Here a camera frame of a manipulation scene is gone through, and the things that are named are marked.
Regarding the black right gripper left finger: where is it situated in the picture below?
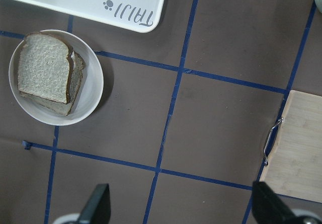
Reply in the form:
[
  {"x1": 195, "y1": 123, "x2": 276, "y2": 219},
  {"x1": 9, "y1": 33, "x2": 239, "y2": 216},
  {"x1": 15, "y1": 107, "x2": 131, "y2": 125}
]
[{"x1": 78, "y1": 184, "x2": 111, "y2": 223}]

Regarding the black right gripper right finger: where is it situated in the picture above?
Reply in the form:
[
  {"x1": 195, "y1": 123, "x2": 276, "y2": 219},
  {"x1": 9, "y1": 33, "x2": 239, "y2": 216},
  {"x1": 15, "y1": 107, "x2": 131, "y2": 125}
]
[{"x1": 252, "y1": 181, "x2": 306, "y2": 224}]

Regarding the bread slice from board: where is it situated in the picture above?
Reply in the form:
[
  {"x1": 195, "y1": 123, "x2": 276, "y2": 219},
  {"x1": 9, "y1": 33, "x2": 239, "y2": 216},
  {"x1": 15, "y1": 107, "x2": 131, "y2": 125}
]
[{"x1": 18, "y1": 32, "x2": 74, "y2": 104}]

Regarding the wooden cutting board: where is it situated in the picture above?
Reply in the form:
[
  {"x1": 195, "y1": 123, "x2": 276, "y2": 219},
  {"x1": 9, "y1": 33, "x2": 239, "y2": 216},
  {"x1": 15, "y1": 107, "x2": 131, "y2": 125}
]
[{"x1": 260, "y1": 90, "x2": 321, "y2": 203}]

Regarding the bottom bread slice on plate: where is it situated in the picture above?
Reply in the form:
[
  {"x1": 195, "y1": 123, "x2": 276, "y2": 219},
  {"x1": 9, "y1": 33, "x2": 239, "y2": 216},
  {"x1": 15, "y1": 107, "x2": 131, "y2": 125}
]
[{"x1": 21, "y1": 51, "x2": 86, "y2": 116}]

